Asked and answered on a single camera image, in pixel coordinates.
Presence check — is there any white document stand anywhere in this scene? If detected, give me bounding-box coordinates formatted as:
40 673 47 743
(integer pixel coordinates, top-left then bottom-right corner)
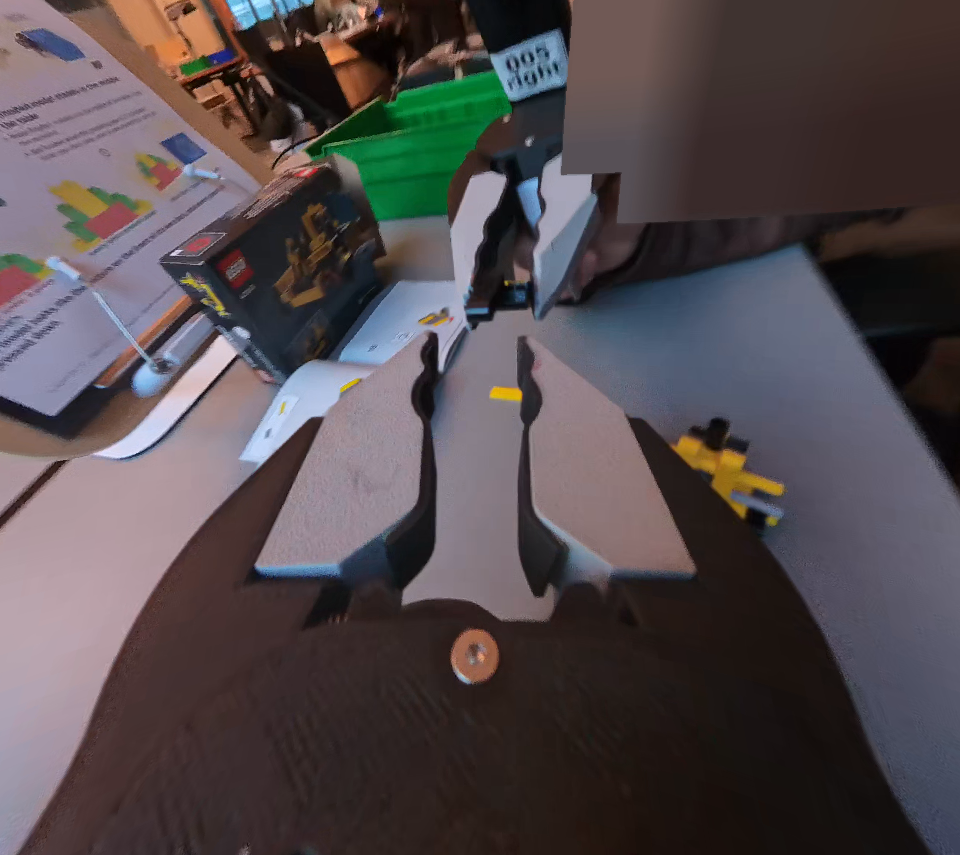
45 161 243 460

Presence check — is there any person's right forearm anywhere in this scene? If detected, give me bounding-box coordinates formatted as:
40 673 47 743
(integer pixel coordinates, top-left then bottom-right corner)
581 208 910 306

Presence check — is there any printed instruction poster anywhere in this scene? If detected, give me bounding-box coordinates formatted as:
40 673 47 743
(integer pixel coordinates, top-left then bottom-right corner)
0 0 264 420

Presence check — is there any black lego box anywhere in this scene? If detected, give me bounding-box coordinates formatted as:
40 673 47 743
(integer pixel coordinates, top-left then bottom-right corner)
159 163 390 382

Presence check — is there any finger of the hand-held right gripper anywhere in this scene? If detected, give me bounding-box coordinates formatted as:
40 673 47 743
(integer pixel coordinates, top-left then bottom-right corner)
521 153 603 321
450 171 530 333

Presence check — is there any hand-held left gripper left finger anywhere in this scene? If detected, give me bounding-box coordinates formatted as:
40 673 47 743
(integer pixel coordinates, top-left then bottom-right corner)
255 332 441 590

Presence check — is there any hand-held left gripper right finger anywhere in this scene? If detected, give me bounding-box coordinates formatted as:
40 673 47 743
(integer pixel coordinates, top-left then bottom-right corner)
516 336 699 599

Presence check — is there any green plastic bin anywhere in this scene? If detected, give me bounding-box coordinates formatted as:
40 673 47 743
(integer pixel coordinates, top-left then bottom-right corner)
303 71 520 223

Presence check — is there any black and yellow lego piece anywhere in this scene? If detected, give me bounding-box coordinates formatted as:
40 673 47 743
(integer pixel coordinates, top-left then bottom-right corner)
465 280 536 326

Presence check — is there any yellow lego assembly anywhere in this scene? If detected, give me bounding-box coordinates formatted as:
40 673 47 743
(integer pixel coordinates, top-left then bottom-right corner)
669 416 787 536

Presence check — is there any lego instruction booklet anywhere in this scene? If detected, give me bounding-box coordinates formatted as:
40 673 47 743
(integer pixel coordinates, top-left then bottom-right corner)
240 279 472 464

